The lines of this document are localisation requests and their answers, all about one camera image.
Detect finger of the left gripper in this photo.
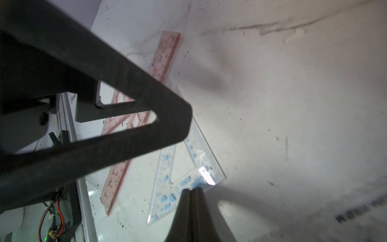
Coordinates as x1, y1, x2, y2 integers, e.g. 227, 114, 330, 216
1, 1, 192, 211

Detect pink long straight ruler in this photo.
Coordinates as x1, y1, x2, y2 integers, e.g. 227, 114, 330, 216
99, 31, 182, 217

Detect clear blue triangle ruler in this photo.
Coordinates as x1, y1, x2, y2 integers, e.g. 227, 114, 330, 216
146, 83, 227, 227

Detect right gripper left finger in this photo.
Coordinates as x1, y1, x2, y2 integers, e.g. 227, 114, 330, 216
165, 189, 193, 242

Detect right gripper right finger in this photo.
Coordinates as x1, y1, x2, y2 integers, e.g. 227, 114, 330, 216
193, 187, 236, 242

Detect pink triangle ruler left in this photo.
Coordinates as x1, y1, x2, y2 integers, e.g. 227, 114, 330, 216
101, 89, 151, 135

